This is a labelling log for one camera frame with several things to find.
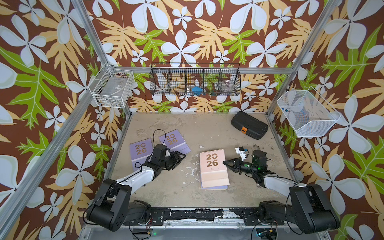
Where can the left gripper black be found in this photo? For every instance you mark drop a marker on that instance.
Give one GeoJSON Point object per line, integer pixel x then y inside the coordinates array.
{"type": "Point", "coordinates": [178, 158]}

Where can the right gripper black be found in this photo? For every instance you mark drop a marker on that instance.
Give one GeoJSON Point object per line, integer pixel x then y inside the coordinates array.
{"type": "Point", "coordinates": [236, 167]}

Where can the pink calendar back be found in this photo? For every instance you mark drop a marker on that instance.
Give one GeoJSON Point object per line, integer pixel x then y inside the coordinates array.
{"type": "Point", "coordinates": [212, 167]}

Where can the purple calendar front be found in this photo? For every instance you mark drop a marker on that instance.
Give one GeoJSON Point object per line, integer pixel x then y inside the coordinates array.
{"type": "Point", "coordinates": [214, 185]}

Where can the purple calendar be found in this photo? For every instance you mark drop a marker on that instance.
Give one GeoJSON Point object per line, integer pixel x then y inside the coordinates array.
{"type": "Point", "coordinates": [175, 142]}
{"type": "Point", "coordinates": [140, 151]}
{"type": "Point", "coordinates": [214, 185]}

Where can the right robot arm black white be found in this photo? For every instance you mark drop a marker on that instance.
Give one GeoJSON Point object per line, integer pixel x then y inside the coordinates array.
{"type": "Point", "coordinates": [306, 205]}

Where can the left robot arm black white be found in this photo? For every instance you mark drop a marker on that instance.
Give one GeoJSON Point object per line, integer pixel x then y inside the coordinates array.
{"type": "Point", "coordinates": [112, 207]}

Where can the purple calendar back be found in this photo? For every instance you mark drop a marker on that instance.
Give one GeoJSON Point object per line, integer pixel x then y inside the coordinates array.
{"type": "Point", "coordinates": [175, 142]}

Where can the purple calendar far left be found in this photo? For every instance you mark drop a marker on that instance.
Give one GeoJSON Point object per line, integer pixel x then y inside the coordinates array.
{"type": "Point", "coordinates": [140, 151]}

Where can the black tool case orange latch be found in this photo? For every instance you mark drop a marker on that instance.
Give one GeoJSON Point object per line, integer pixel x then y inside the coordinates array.
{"type": "Point", "coordinates": [249, 125]}

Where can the blue object in basket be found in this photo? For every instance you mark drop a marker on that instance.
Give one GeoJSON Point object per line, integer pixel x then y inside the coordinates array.
{"type": "Point", "coordinates": [197, 91]}

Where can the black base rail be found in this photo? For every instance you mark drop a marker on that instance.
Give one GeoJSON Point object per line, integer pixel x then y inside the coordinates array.
{"type": "Point", "coordinates": [160, 216]}

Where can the black wire basket back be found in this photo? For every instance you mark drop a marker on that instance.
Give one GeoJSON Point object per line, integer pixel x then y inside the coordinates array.
{"type": "Point", "coordinates": [216, 79]}

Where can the white wire basket right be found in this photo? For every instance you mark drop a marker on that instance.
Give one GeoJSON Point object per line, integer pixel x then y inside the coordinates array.
{"type": "Point", "coordinates": [308, 112]}

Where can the white wire basket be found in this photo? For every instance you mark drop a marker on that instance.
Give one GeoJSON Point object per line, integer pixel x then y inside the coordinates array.
{"type": "Point", "coordinates": [111, 87]}
{"type": "Point", "coordinates": [308, 112]}

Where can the white wire basket left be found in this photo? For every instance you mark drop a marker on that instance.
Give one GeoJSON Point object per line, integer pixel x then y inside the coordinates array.
{"type": "Point", "coordinates": [111, 87]}

